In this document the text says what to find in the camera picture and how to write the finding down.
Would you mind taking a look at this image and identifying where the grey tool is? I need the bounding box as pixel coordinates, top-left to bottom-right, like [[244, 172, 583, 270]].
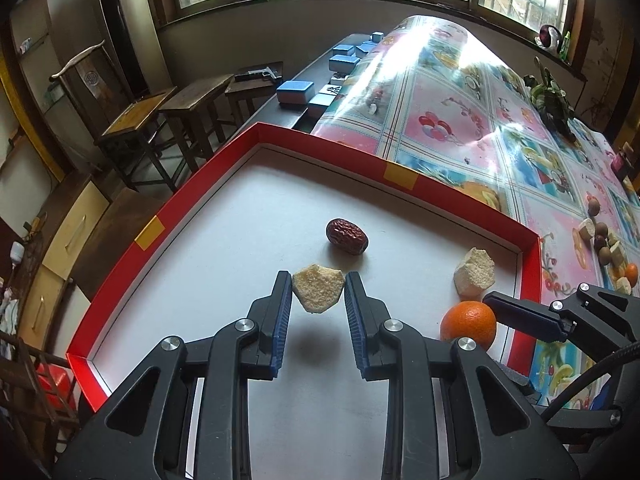
[[235, 65, 278, 84]]

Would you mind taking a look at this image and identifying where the printed plastic tablecloth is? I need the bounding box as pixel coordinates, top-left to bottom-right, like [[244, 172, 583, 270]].
[[310, 14, 640, 421]]

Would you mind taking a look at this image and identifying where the large orange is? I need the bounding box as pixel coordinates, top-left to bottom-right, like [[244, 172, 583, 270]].
[[440, 300, 498, 351]]

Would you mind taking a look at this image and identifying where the wooden chair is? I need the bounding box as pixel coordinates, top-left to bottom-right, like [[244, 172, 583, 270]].
[[50, 40, 178, 193]]

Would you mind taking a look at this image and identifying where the red jujube date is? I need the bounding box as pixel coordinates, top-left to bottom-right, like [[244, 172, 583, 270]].
[[326, 218, 370, 256]]

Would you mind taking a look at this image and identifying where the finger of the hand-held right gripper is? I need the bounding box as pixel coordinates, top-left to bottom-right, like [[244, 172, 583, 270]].
[[482, 282, 640, 362], [542, 406, 626, 445]]

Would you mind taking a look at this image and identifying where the black corrugated cable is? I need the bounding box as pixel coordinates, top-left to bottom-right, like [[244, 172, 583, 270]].
[[540, 341, 640, 423]]

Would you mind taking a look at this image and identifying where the cream drawer cabinet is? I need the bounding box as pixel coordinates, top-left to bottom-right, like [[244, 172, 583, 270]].
[[15, 175, 112, 341]]

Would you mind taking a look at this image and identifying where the group of blue mahjong tiles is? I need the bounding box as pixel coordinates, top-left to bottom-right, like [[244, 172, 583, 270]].
[[276, 32, 386, 118]]

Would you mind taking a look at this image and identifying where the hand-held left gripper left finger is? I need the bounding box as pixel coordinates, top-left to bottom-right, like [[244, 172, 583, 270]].
[[55, 270, 293, 480]]

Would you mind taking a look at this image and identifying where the tall wooden wardrobe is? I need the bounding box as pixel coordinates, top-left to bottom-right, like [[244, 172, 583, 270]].
[[10, 0, 168, 111]]

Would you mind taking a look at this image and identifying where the dark wooden stool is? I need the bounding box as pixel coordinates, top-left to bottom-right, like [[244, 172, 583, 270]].
[[225, 61, 284, 126], [160, 74, 236, 171]]

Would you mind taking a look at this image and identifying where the red-rimmed white tray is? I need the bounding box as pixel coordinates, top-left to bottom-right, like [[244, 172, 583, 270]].
[[66, 121, 543, 411]]

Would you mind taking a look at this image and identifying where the dark green leafy vegetable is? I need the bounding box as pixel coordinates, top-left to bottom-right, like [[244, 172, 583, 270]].
[[524, 57, 577, 135]]

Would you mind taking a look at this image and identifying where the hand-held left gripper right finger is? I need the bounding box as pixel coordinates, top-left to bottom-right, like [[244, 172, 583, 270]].
[[345, 271, 581, 480]]

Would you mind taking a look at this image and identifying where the dark jar with red label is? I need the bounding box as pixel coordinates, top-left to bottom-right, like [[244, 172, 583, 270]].
[[612, 144, 634, 181]]

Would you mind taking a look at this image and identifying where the red and white bag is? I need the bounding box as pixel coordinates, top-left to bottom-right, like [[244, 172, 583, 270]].
[[537, 24, 563, 53]]

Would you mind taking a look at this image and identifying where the red plastic stool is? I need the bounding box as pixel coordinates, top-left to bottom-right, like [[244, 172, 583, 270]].
[[34, 364, 81, 411]]

